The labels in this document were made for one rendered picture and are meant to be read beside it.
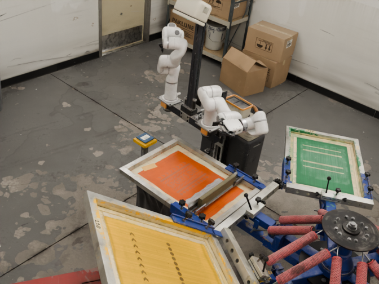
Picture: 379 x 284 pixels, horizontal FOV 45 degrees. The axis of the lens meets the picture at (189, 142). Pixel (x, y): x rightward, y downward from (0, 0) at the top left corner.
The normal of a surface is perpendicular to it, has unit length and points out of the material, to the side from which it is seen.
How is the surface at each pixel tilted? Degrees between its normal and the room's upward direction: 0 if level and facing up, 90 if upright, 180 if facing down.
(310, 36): 90
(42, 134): 0
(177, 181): 0
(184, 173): 0
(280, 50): 89
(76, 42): 90
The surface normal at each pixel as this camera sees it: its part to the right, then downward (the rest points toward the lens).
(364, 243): 0.11, -0.81
